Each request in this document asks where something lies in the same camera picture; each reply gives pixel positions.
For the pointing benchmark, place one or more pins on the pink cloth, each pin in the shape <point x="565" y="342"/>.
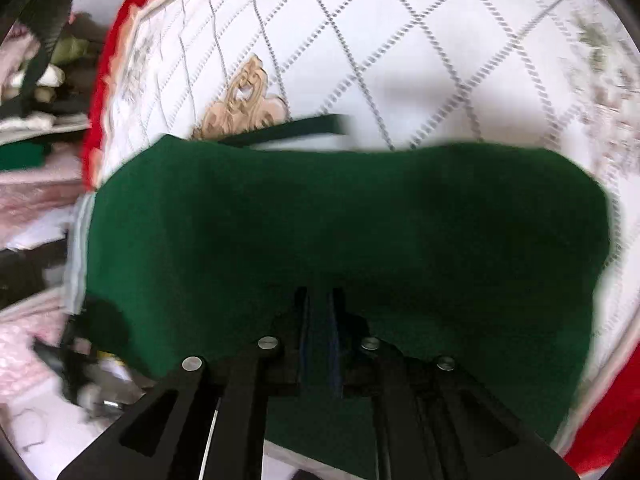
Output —
<point x="25" y="355"/>

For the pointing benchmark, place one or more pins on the white quilted mat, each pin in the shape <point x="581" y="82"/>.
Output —
<point x="400" y="55"/>

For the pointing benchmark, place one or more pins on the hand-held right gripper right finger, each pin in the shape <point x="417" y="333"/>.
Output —
<point x="360" y="365"/>

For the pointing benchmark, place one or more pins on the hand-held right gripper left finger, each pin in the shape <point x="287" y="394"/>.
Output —
<point x="280" y="360"/>

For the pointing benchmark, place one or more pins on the pile of clothes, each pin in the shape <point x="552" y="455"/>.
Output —
<point x="40" y="125"/>

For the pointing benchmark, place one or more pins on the green and white jacket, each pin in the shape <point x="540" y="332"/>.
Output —
<point x="350" y="210"/>

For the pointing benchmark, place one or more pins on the red floral blanket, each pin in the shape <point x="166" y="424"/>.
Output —
<point x="100" y="110"/>

